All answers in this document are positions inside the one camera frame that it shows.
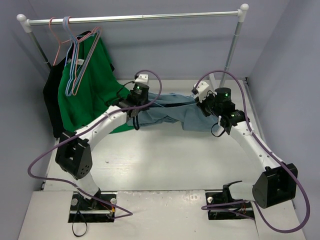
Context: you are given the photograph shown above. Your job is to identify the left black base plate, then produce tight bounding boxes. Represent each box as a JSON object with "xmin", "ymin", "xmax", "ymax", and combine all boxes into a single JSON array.
[{"xmin": 68, "ymin": 192, "xmax": 115, "ymax": 223}]

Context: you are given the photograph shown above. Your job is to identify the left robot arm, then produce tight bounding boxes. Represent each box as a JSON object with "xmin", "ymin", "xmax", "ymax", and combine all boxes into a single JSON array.
[{"xmin": 55, "ymin": 82, "xmax": 150, "ymax": 210}]

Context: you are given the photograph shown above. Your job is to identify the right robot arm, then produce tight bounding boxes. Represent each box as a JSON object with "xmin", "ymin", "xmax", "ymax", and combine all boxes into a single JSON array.
[{"xmin": 192, "ymin": 83, "xmax": 297, "ymax": 209}]

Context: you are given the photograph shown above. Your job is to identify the purple cable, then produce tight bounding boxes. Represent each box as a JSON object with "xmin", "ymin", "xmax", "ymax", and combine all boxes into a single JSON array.
[
  {"xmin": 27, "ymin": 69, "xmax": 163, "ymax": 220},
  {"xmin": 197, "ymin": 70, "xmax": 311, "ymax": 234}
]

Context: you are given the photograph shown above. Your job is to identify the green t-shirt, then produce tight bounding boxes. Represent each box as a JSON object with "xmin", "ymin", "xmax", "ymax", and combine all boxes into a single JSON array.
[{"xmin": 57, "ymin": 39, "xmax": 130, "ymax": 132}]

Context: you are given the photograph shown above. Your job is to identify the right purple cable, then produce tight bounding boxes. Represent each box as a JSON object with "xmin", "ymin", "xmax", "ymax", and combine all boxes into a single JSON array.
[{"xmin": 197, "ymin": 70, "xmax": 311, "ymax": 234}]

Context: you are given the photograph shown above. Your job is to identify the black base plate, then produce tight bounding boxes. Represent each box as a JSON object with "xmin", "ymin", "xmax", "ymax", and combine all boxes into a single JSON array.
[
  {"xmin": 201, "ymin": 180, "xmax": 255, "ymax": 221},
  {"xmin": 68, "ymin": 192, "xmax": 115, "ymax": 223}
]

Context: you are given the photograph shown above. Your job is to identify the silver clothes rack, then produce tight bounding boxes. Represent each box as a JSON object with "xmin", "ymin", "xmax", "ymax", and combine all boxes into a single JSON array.
[{"xmin": 16, "ymin": 3, "xmax": 249, "ymax": 87}]

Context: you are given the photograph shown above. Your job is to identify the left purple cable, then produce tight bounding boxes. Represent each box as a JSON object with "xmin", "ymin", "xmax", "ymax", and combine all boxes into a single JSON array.
[{"xmin": 27, "ymin": 69, "xmax": 163, "ymax": 220}]

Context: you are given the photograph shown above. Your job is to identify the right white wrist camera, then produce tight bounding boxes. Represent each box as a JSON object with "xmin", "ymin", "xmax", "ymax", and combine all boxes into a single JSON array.
[{"xmin": 191, "ymin": 81, "xmax": 210, "ymax": 103}]

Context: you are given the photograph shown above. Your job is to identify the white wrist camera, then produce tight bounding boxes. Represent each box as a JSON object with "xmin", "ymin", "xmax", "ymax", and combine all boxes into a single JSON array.
[
  {"xmin": 191, "ymin": 81, "xmax": 210, "ymax": 103},
  {"xmin": 134, "ymin": 73, "xmax": 149, "ymax": 85}
]

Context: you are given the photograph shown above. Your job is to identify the light blue wire hanger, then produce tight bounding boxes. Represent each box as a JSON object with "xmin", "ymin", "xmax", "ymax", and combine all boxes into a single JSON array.
[{"xmin": 154, "ymin": 93, "xmax": 196, "ymax": 108}]

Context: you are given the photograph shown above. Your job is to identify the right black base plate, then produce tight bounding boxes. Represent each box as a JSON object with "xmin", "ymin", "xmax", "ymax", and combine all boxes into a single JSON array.
[{"xmin": 201, "ymin": 180, "xmax": 255, "ymax": 221}]

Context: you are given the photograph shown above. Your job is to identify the blue-grey t-shirt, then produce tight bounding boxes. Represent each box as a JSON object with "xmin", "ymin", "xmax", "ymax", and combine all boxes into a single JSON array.
[{"xmin": 138, "ymin": 103, "xmax": 219, "ymax": 132}]

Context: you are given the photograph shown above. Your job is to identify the black t-shirt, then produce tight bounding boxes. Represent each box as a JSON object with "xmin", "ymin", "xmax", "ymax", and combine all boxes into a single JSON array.
[{"xmin": 42, "ymin": 30, "xmax": 116, "ymax": 138}]

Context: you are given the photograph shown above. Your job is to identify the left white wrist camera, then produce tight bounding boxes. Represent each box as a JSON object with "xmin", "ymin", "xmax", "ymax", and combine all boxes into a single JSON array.
[{"xmin": 134, "ymin": 73, "xmax": 149, "ymax": 85}]

